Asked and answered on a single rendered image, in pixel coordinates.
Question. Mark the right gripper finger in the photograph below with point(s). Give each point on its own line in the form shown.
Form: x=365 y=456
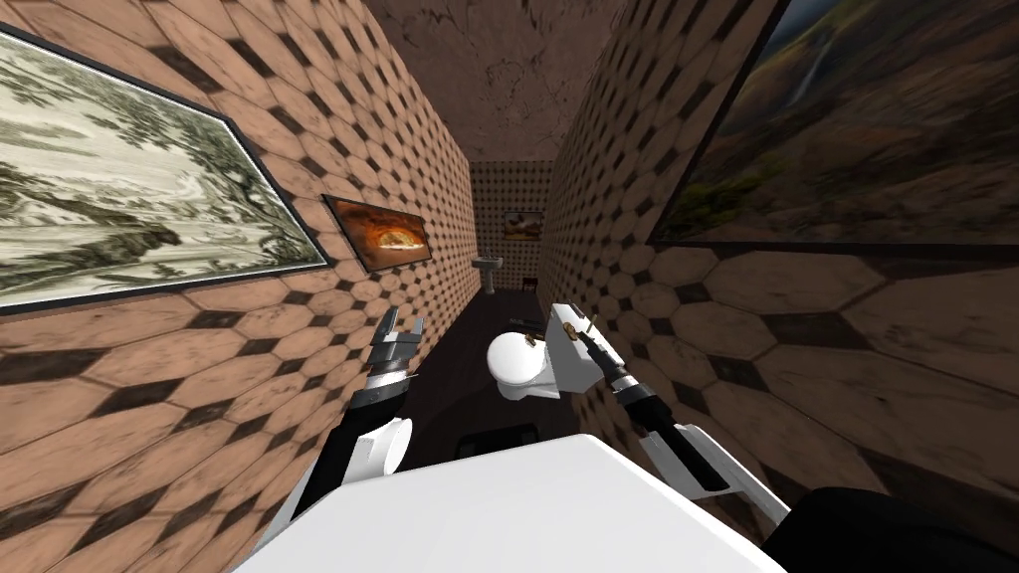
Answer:
x=591 y=342

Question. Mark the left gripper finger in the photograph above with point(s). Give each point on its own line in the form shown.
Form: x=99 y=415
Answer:
x=416 y=328
x=389 y=322

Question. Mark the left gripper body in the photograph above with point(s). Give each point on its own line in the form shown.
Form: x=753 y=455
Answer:
x=393 y=354

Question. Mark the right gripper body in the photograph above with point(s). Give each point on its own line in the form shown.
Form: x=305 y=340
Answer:
x=611 y=366

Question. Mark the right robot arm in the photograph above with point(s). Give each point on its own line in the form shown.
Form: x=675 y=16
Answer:
x=677 y=446

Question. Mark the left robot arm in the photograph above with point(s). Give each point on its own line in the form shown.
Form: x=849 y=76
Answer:
x=350 y=446

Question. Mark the white toilet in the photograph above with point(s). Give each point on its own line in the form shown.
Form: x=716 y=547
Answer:
x=521 y=366

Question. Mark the orange framed picture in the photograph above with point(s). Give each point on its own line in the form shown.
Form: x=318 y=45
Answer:
x=380 y=233

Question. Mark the small brown framed picture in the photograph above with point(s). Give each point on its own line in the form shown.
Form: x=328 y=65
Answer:
x=523 y=225

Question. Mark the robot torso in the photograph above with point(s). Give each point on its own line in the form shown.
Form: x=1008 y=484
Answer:
x=517 y=517

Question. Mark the pale grey-green landscape picture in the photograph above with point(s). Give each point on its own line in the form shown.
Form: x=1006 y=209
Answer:
x=119 y=183

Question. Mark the large dark mountain landscape picture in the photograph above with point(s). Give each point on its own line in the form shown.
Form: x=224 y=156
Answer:
x=860 y=127

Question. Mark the white pedestal sink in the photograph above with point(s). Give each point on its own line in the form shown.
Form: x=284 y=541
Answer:
x=487 y=267

